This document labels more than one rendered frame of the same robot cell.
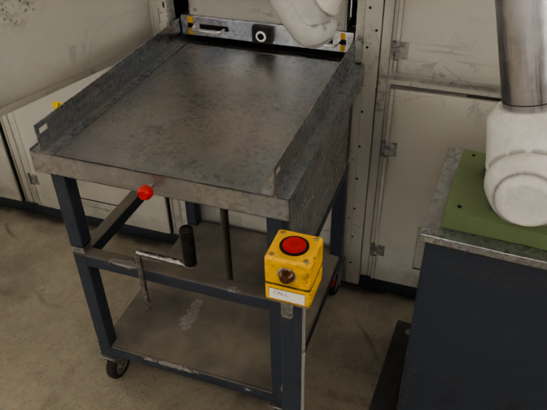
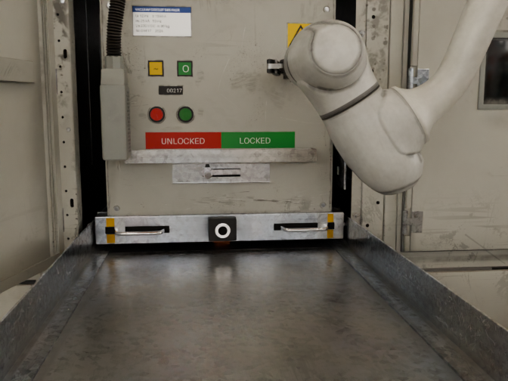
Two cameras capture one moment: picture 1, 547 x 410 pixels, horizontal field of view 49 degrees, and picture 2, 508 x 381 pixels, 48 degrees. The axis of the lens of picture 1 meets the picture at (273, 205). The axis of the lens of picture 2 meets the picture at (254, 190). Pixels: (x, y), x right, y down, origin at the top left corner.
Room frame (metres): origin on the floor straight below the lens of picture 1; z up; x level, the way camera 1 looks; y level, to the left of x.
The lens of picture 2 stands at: (0.61, 0.48, 1.15)
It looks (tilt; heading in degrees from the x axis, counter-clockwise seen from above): 8 degrees down; 334
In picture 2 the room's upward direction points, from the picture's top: straight up
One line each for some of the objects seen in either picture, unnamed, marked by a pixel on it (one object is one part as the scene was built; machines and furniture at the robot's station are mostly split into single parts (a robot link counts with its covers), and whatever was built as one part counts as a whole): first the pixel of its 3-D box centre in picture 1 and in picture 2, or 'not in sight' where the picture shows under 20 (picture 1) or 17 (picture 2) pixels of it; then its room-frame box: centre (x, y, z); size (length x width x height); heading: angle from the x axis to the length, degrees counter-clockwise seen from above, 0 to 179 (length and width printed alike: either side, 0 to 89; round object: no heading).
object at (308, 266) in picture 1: (294, 268); not in sight; (0.76, -0.03, 0.85); 0.08 x 0.08 x 0.10; 70
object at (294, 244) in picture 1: (294, 246); not in sight; (0.76, -0.03, 0.90); 0.04 x 0.04 x 0.02
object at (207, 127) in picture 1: (216, 112); (233, 323); (1.39, 0.14, 0.82); 0.68 x 0.62 x 0.06; 160
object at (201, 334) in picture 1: (225, 222); not in sight; (1.39, 0.14, 0.46); 0.64 x 0.58 x 0.66; 160
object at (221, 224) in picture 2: (262, 34); (222, 228); (1.72, 0.02, 0.90); 0.06 x 0.03 x 0.05; 70
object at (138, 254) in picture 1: (166, 272); not in sight; (1.05, 0.25, 0.59); 0.17 x 0.03 x 0.30; 69
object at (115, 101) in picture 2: not in sight; (116, 114); (1.75, 0.24, 1.14); 0.08 x 0.05 x 0.17; 160
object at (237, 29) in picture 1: (266, 30); (221, 225); (1.76, 0.01, 0.89); 0.54 x 0.05 x 0.06; 70
